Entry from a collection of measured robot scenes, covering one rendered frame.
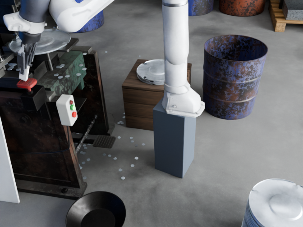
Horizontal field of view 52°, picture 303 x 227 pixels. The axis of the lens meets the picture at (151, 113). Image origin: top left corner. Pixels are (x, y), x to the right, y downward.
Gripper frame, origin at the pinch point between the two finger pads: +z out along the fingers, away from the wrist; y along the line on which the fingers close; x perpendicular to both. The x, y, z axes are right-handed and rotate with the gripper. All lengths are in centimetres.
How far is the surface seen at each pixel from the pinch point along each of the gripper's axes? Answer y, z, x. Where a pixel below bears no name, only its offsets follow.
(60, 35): 41.6, 3.9, 2.6
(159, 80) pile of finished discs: 69, 21, -56
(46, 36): 38.5, 5.8, 8.3
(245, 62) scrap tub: 84, -8, -100
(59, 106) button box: 5.0, 14.7, -15.6
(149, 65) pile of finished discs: 88, 26, -47
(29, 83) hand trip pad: -0.9, 3.2, -3.3
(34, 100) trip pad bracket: -2.5, 9.6, -7.2
